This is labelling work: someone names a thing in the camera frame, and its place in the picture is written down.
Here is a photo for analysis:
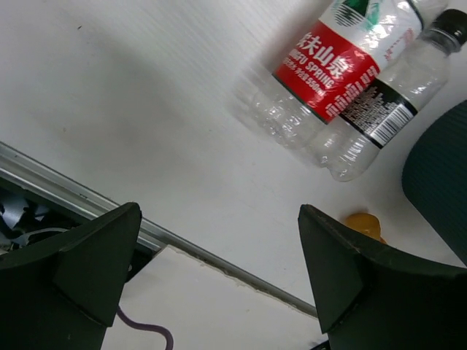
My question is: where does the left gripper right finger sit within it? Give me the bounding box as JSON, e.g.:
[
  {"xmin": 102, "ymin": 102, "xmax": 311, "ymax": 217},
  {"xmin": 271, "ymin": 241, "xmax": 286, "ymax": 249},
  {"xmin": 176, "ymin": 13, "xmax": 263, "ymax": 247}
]
[{"xmin": 298, "ymin": 205, "xmax": 466, "ymax": 349}]

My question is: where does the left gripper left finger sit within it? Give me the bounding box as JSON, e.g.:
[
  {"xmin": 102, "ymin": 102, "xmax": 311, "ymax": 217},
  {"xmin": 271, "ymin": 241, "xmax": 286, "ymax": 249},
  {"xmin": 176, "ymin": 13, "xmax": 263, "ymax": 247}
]
[{"xmin": 1, "ymin": 203, "xmax": 142, "ymax": 349}]

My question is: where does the red label water bottle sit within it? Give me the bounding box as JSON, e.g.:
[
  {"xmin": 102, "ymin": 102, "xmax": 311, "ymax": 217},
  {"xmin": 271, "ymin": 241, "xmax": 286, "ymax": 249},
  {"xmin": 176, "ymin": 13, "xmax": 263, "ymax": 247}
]
[{"xmin": 240, "ymin": 1, "xmax": 424, "ymax": 149}]

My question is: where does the dark green plastic bin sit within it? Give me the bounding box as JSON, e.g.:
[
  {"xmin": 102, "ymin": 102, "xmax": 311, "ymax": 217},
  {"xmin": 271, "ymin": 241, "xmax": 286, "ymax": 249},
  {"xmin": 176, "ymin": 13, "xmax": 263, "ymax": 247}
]
[{"xmin": 402, "ymin": 101, "xmax": 466, "ymax": 263}]

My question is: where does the orange juice bottle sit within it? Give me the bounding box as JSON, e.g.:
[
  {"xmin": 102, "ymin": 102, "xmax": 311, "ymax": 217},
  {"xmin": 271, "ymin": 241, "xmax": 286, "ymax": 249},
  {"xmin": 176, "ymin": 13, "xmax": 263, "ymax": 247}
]
[{"xmin": 344, "ymin": 213, "xmax": 387, "ymax": 244}]

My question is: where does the black label small bottle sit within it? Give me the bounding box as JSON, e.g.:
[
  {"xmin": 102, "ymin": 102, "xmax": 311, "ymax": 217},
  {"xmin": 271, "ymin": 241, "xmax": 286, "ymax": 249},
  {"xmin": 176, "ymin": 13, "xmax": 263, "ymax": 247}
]
[{"xmin": 309, "ymin": 9, "xmax": 466, "ymax": 182}]

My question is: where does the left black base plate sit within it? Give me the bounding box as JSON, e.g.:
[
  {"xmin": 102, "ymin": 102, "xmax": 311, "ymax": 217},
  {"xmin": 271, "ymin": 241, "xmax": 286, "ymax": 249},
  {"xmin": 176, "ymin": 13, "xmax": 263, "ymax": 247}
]
[{"xmin": 126, "ymin": 244, "xmax": 155, "ymax": 281}]

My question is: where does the aluminium front rail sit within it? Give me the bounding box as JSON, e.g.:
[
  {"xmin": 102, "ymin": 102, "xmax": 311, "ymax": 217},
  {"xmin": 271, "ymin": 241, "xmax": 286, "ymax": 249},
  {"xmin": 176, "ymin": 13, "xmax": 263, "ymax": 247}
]
[{"xmin": 0, "ymin": 141, "xmax": 317, "ymax": 318}]

